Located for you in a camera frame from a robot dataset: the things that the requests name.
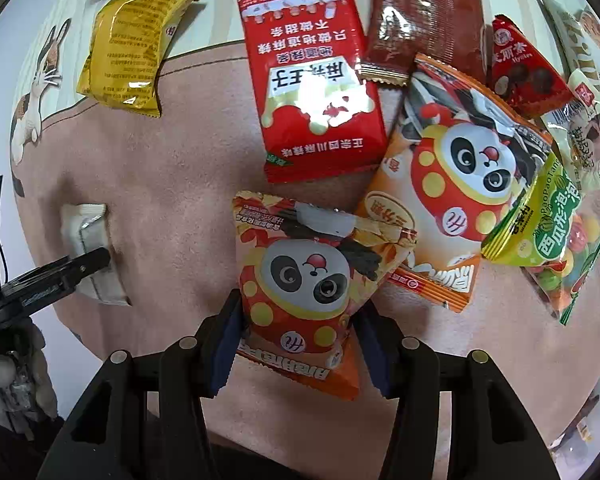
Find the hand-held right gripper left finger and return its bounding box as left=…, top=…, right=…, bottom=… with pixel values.
left=37, top=290, right=243, bottom=480

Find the red triangular chocolate packet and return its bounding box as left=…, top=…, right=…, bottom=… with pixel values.
left=490, top=15, right=573, bottom=120

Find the red black white packet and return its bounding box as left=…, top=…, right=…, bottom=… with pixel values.
left=355, top=52, right=553, bottom=313

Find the beige snack packet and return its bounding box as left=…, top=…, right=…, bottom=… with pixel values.
left=537, top=0, right=600, bottom=101

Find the dark red snack packet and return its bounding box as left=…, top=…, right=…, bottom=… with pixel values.
left=357, top=0, right=486, bottom=86

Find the cream snack packet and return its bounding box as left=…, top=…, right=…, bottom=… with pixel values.
left=540, top=70, right=600, bottom=193

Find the plain yellow snack packet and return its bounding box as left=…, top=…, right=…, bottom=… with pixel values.
left=76, top=0, right=201, bottom=118

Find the green colourful candy packet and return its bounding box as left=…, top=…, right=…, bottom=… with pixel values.
left=481, top=152, right=600, bottom=326

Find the long red snack packet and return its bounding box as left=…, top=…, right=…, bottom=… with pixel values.
left=230, top=0, right=388, bottom=184

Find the small orange panda snack packet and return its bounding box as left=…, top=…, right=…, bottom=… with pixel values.
left=231, top=191, right=418, bottom=401

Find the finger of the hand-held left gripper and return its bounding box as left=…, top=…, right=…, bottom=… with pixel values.
left=0, top=247, right=112, bottom=311

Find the cat print rug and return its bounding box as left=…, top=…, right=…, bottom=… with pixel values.
left=0, top=0, right=600, bottom=461

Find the white snack packet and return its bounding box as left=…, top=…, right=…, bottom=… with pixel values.
left=60, top=203, right=131, bottom=306

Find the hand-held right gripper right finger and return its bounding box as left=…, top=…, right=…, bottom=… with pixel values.
left=352, top=302, right=561, bottom=480

